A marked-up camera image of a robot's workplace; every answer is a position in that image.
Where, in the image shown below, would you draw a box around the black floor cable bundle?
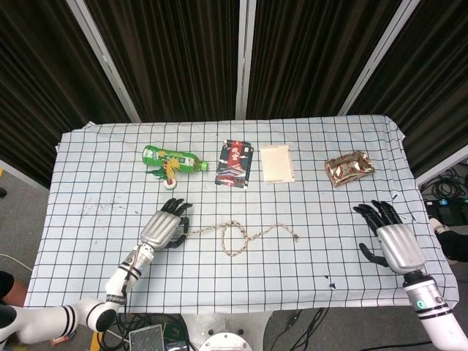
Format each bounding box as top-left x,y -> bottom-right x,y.
273,308 -> 332,351
98,312 -> 191,351

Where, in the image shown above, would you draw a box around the coiled black cables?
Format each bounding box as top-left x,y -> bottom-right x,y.
420,166 -> 468,201

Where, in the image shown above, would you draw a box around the bystander in dark clothes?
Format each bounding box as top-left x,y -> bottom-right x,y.
0,270 -> 29,307

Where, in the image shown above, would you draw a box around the grey metal partition post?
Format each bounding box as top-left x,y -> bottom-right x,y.
67,0 -> 140,123
337,0 -> 422,117
234,0 -> 257,120

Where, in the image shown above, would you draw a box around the white shoe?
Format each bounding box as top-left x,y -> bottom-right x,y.
429,217 -> 449,235

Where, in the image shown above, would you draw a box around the dark printed palace box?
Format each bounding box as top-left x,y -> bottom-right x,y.
214,139 -> 257,191

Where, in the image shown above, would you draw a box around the dark pleated curtain panel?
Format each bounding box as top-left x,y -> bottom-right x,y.
86,0 -> 242,124
347,0 -> 468,180
0,0 -> 131,189
246,0 -> 407,120

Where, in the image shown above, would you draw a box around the beige flat cardboard box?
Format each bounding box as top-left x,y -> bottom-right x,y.
260,143 -> 296,184

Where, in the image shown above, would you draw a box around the green dragon toy figurine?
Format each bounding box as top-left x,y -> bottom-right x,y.
145,160 -> 179,190

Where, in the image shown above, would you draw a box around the green tea bottle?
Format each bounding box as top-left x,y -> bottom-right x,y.
142,145 -> 210,175

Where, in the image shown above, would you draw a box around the white black checked tablecloth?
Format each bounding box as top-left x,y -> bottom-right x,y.
22,115 -> 460,316

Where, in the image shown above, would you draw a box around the gold red snack bag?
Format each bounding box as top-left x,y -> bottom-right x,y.
324,152 -> 376,187

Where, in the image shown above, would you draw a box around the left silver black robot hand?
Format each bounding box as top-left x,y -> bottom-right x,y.
140,197 -> 195,252

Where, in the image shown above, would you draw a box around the black trouser leg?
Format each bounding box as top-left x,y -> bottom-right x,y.
438,229 -> 468,263

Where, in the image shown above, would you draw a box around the silver mesh-top box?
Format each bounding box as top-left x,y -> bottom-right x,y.
128,324 -> 165,351

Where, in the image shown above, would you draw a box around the braided beige rope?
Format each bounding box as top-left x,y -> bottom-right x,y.
182,220 -> 300,257

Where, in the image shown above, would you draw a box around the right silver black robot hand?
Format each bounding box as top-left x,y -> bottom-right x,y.
352,199 -> 427,275

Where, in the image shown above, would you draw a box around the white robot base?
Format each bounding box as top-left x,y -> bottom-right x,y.
182,310 -> 275,351

